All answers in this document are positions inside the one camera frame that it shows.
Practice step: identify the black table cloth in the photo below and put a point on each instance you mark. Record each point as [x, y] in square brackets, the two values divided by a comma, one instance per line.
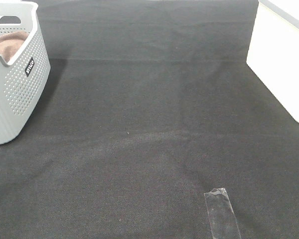
[148, 106]

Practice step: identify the clear tape strip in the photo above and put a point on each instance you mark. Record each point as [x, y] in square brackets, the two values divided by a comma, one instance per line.
[223, 222]

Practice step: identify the white storage box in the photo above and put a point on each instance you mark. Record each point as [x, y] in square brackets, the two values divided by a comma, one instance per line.
[273, 53]

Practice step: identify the brown towel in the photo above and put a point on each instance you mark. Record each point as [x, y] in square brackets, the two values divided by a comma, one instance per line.
[10, 44]

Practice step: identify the grey perforated laundry basket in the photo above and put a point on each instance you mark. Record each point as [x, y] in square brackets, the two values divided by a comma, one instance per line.
[24, 76]

